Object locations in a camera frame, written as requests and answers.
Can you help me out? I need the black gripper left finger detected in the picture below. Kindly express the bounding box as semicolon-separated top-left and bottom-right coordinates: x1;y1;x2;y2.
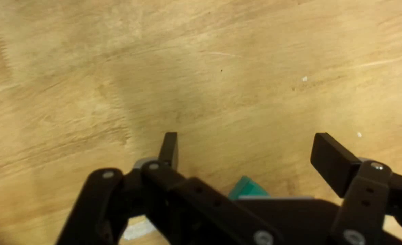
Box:
56;131;285;245

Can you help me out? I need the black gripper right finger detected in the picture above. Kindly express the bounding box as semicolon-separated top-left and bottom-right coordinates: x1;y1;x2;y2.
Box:
309;132;402;245

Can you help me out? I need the green block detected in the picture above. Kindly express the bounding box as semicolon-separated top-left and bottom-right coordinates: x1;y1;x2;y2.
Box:
228;174;271;201

